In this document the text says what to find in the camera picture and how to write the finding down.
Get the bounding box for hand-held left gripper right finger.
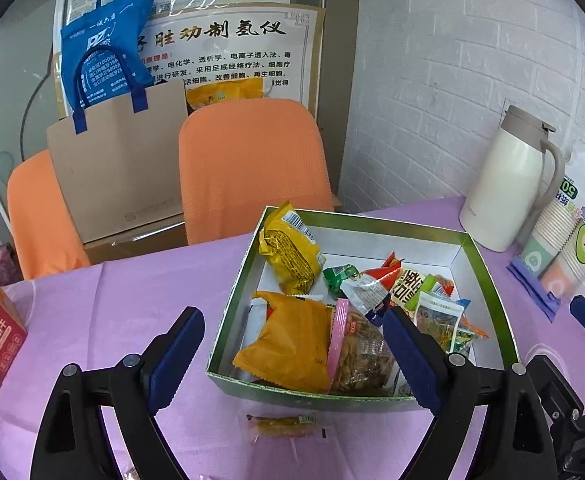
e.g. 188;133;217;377
383;306;558;480

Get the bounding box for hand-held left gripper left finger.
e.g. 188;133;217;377
31;306;206;480

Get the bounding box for green white snack packet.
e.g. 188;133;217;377
415;290;461;351

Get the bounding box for small green candy packet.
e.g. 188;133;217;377
445;325;476;353

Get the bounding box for pink-edged sunflower seed packet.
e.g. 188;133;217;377
329;298;398;395

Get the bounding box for white black-print snack packet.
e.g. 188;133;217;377
390;267;428;321

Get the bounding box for small white candy packet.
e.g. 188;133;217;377
340;275;393;321

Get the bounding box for green pea snack packet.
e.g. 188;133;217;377
323;263;361;301

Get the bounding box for plain orange snack packet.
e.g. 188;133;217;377
232;290;336;393

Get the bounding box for green cardboard box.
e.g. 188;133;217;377
206;205;521;413

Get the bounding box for yellow snack packet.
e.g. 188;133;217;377
258;201;327;296

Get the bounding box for purple tablecloth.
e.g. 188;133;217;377
0;195;585;480

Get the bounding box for pack of paper cups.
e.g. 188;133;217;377
507;152;585;323

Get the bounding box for small yellow bar clear wrapper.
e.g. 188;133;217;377
246;412;328;443

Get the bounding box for cream thermos jug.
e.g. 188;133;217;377
459;105;566;253

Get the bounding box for orange chair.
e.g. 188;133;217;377
177;99;336;246
6;149;92;281

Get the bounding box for brown paper bag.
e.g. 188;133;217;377
46;81;189;246

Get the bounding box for dark patterned pouch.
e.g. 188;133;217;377
0;242;20;286

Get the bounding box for blue tote bag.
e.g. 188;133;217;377
60;0;154;135

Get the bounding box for wall poster with yellow frame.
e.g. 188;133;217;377
135;5;327;121

